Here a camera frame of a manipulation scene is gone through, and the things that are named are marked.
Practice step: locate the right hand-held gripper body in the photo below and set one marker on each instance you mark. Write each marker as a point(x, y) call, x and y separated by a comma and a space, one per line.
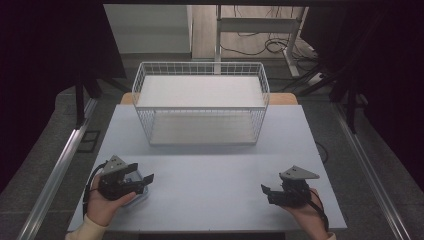
point(295, 190)

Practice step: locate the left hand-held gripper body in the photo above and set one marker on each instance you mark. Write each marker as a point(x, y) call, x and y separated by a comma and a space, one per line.
point(113, 181)

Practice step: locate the person's left hand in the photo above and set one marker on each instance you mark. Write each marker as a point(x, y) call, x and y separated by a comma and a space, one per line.
point(101, 208)

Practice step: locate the person's right hand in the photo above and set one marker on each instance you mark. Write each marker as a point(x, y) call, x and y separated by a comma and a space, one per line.
point(308, 218)

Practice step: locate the wooden table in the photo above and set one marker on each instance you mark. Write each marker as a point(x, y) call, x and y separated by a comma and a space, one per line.
point(283, 98)

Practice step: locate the black tripod stand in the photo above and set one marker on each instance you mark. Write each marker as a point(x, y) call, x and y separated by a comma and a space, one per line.
point(346, 96)

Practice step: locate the white cabinet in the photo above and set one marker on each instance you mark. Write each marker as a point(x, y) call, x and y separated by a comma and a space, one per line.
point(146, 28)

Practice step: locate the white metal stand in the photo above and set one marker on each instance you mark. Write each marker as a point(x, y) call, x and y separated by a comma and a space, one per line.
point(256, 25)

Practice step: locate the black floor frame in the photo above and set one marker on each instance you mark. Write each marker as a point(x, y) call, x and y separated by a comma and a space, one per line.
point(89, 140)

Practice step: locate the aluminium rail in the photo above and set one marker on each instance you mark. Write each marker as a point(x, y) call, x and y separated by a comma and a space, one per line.
point(370, 173)
point(55, 173)

